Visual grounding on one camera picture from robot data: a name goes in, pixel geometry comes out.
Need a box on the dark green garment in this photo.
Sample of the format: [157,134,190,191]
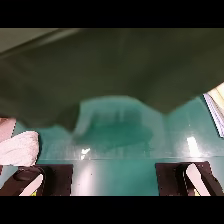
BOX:
[0,28,224,134]

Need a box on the pink garment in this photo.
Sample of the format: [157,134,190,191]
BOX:
[0,116,17,144]

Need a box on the white garment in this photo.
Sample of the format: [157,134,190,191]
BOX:
[0,130,40,167]

